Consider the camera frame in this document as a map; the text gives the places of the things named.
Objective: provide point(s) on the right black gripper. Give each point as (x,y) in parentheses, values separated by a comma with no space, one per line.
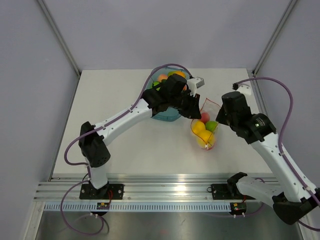
(220,118)

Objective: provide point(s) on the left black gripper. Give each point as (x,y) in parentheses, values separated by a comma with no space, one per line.
(193,112)

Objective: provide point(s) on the yellow lemon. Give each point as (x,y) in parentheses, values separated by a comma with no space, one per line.
(197,127)
(205,138)

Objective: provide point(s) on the clear zip top bag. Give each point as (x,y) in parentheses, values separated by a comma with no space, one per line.
(212,108)

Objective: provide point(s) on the green guava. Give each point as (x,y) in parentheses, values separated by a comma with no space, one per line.
(211,126)

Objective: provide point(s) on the yellow lemon front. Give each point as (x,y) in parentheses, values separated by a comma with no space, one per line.
(205,138)

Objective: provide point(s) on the red apple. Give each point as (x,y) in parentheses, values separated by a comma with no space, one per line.
(208,147)

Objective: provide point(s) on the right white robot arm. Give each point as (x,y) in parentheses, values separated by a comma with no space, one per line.
(296,196)

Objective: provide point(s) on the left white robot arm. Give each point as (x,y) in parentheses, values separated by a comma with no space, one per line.
(94,139)

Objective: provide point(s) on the pale peach top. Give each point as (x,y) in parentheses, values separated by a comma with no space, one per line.
(162,77)

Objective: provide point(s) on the teal plastic fruit basket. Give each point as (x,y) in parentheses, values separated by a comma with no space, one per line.
(171,114)

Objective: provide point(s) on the orange yellow mango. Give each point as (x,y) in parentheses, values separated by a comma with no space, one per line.
(180,73)

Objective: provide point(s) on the green lime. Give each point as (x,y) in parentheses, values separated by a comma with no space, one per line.
(156,85)

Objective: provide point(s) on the right control board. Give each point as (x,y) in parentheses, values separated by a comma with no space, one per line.
(238,209)

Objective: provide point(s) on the control board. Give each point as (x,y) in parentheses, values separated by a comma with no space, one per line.
(238,209)
(103,206)

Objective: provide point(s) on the left control board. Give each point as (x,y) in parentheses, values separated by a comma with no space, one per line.
(103,206)

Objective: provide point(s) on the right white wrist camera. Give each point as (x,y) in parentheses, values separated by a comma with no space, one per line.
(242,88)

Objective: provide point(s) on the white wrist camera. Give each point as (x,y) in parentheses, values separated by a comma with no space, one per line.
(242,88)
(194,84)

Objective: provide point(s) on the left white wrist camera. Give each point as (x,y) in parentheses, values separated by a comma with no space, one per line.
(194,84)

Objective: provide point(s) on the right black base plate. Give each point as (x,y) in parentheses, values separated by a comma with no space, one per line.
(220,191)

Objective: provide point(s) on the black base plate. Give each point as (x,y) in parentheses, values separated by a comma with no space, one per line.
(220,191)
(111,191)

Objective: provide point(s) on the right aluminium frame post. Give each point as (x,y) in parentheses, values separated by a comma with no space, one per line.
(292,4)

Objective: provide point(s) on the aluminium frame post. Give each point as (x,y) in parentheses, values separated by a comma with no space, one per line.
(292,4)
(59,37)

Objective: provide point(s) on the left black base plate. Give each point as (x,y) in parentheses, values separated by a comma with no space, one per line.
(111,191)

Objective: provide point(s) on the white slotted cable duct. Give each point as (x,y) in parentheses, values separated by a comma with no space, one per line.
(189,207)

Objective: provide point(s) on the aluminium mounting rail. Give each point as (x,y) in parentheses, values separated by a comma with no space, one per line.
(137,188)

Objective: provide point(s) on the left aluminium frame post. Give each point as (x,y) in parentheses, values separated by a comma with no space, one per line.
(59,37)

